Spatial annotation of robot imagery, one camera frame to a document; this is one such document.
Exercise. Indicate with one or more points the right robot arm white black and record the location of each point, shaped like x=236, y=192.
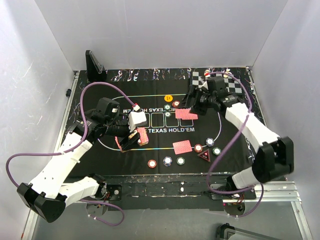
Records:
x=274, y=154

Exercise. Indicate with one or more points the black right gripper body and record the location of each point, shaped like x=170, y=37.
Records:
x=204, y=101

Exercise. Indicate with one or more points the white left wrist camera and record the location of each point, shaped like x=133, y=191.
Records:
x=136, y=119

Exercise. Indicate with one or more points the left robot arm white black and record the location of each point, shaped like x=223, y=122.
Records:
x=46, y=194

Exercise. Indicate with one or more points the red backed card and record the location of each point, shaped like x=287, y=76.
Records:
x=188, y=116
x=178, y=112
x=182, y=147

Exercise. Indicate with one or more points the white chess pawn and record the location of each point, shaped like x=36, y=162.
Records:
x=227, y=72

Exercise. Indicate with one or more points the red poker chip stack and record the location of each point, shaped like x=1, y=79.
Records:
x=152, y=164

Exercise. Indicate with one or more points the yellow dealer button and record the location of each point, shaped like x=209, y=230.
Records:
x=168, y=98

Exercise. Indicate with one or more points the red playing card deck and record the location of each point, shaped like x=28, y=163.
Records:
x=142, y=134

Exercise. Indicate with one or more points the black card shoe stand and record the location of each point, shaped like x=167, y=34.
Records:
x=95, y=71

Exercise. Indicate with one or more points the black case corner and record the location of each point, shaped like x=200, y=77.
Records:
x=229, y=232

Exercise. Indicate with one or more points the black texas holdem poker mat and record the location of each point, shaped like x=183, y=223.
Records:
x=158, y=155

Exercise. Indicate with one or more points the green poker chip stack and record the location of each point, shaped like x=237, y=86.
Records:
x=180, y=161

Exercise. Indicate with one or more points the aluminium frame rail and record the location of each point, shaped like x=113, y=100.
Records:
x=279, y=215

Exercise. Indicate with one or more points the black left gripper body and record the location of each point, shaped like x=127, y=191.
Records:
x=117, y=128

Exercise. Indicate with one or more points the white chess piece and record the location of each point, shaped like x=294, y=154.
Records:
x=207, y=73

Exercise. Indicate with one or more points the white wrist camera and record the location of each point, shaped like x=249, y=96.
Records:
x=203, y=84
x=136, y=119

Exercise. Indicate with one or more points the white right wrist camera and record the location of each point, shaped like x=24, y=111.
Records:
x=203, y=84

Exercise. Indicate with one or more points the black white chess board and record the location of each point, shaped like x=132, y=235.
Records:
x=232, y=86

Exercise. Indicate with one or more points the black triangular all-in marker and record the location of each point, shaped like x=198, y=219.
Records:
x=205, y=155

